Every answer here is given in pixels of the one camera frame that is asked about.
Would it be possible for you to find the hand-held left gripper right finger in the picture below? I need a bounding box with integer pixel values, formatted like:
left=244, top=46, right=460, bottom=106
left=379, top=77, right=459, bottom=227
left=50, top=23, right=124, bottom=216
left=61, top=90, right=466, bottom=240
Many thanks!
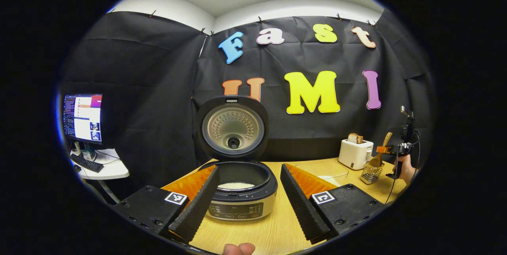
left=280, top=163, right=385, bottom=244

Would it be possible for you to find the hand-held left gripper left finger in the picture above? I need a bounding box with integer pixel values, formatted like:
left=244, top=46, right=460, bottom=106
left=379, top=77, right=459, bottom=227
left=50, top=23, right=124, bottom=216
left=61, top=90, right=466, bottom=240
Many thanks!
left=113, top=165, right=220, bottom=244

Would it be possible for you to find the wooden spoon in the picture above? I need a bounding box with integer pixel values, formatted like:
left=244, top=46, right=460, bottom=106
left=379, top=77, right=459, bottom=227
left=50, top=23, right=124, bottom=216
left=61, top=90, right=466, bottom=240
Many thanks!
left=368, top=132, right=393, bottom=168

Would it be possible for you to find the white rice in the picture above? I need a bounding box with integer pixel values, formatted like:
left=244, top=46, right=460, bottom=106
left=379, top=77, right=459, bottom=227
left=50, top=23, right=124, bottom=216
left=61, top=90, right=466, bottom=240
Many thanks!
left=218, top=183, right=256, bottom=190

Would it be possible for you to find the silver black rice cooker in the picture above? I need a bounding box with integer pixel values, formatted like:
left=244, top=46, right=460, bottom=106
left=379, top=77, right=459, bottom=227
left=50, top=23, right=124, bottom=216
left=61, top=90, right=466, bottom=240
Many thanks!
left=196, top=95, right=278, bottom=222

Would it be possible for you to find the white toaster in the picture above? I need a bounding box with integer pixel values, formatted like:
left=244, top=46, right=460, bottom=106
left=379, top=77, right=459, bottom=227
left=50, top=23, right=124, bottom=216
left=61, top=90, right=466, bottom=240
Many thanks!
left=339, top=139, right=374, bottom=170

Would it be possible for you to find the clear plastic container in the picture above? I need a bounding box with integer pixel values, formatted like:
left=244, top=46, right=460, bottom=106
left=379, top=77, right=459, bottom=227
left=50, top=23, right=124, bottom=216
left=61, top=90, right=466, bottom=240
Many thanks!
left=295, top=161, right=350, bottom=180

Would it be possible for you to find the white side table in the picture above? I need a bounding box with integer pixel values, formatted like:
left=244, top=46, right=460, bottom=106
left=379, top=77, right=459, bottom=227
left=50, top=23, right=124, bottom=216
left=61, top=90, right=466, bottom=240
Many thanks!
left=71, top=148, right=130, bottom=204

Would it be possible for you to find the black backdrop cloth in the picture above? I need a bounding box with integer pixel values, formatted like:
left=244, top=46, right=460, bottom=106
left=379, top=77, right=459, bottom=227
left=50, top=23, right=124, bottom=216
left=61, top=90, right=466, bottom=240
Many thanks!
left=59, top=8, right=436, bottom=192

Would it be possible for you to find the black keyboard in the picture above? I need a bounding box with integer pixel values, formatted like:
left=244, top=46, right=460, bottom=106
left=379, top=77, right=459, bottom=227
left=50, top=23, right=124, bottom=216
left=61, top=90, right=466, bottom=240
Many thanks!
left=71, top=154, right=104, bottom=173

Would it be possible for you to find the computer monitor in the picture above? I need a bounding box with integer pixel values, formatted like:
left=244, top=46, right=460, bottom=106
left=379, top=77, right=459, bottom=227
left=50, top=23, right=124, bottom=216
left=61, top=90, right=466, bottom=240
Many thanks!
left=63, top=94, right=103, bottom=145

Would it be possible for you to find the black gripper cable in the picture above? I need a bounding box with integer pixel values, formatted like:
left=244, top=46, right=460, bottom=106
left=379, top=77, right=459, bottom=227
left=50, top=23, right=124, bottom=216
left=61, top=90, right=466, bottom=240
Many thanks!
left=385, top=178, right=398, bottom=205

